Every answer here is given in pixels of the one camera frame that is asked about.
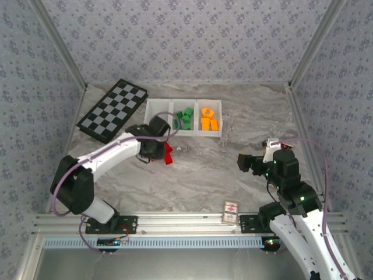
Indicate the red hollow lego brick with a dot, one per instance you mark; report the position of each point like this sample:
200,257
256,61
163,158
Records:
169,149

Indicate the green long lego brick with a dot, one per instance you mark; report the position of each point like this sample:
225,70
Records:
175,124

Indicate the red sloped lego brick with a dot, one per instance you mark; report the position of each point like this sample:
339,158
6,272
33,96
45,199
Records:
168,160

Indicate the green small lego brick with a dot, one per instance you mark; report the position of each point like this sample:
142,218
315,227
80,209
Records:
178,114
186,126

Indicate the green sloped lego brick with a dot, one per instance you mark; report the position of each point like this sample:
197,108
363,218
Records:
189,111
186,118

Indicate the orange sloped lego brick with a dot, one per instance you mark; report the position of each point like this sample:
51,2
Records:
214,125

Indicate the orange long lego brick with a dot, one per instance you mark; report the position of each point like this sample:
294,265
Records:
205,126

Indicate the orange square lego brick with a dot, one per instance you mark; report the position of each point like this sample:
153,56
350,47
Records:
205,120

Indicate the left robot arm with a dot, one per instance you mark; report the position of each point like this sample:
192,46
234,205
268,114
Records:
110,154

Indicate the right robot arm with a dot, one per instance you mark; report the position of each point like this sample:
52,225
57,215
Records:
291,242

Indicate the red triangle sign card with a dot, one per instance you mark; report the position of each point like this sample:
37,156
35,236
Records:
288,146

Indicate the white plastic bin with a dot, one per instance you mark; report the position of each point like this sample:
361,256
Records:
208,133
183,133
157,106

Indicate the black grey chess board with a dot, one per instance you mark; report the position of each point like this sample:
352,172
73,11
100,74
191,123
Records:
116,105

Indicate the playing card box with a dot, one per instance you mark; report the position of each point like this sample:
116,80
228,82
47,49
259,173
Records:
230,212

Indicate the right circuit board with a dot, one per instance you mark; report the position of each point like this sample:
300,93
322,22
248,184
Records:
271,242

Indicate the circuit board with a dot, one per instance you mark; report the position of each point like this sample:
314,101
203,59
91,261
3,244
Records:
112,241
271,242

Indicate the left circuit board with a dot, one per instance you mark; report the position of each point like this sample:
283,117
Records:
112,241

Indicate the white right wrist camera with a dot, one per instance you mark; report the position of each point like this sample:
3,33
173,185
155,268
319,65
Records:
272,147

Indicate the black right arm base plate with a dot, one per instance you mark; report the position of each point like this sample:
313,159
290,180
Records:
250,224

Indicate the aluminium mounting rail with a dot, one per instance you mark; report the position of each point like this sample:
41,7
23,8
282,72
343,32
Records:
180,223

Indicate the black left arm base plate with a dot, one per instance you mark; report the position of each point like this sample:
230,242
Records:
128,224

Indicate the aluminium frame post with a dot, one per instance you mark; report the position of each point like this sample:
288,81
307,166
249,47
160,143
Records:
58,43
317,43

